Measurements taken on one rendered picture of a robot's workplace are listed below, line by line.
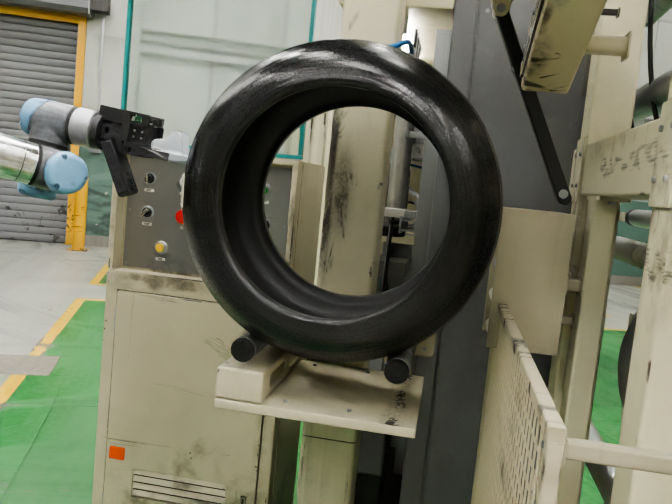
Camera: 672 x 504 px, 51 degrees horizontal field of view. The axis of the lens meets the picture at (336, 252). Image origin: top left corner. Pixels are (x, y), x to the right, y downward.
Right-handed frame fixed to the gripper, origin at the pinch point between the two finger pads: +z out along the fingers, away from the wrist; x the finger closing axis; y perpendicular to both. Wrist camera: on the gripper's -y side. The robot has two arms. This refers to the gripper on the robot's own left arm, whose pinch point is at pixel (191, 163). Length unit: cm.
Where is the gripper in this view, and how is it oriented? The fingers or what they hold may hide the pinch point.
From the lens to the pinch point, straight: 138.8
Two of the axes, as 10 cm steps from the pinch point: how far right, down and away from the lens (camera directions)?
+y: 2.2, -9.7, -1.2
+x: 1.7, -0.8, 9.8
